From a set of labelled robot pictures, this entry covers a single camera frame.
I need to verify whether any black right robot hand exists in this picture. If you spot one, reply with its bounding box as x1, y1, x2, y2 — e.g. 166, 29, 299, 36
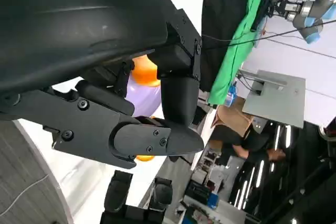
99, 169, 174, 224

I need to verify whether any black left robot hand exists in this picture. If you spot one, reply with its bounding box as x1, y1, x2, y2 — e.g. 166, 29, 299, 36
0, 0, 205, 170

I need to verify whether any orange white toy bread roll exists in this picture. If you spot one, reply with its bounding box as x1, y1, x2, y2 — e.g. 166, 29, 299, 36
130, 54, 162, 88
134, 154, 156, 163

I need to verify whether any lilac plate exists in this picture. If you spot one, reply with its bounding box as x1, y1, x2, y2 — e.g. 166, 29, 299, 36
124, 71, 162, 118

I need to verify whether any brown cardboard box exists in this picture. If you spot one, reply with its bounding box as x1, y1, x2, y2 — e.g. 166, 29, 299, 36
213, 96, 255, 138

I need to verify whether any person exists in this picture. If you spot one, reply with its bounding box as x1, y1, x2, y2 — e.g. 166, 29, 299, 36
209, 124, 287, 165

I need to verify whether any black hanging curtain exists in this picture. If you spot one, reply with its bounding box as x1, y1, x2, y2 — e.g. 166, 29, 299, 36
200, 0, 282, 92

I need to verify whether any blue water bottle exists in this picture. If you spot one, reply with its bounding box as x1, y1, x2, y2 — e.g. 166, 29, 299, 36
225, 81, 239, 108

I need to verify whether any green hanging cloth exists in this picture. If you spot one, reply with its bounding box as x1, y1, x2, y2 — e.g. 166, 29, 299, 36
206, 0, 270, 105

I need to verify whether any white floor cable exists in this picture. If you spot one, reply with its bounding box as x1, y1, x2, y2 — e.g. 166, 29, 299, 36
0, 173, 50, 217

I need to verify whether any black strung workshop cable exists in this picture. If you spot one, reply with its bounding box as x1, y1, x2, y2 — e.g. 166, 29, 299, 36
201, 18, 336, 59

